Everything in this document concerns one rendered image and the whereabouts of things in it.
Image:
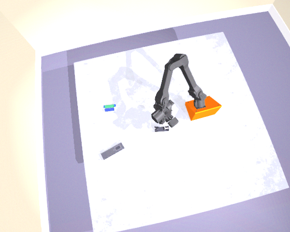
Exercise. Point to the dark grey battery holder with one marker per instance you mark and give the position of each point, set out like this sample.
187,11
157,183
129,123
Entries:
158,129

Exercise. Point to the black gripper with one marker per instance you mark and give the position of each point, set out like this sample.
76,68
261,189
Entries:
172,121

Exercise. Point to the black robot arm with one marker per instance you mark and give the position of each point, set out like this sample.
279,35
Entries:
162,96

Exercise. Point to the black rectangular bar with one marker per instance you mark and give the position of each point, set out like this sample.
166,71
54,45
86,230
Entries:
112,151

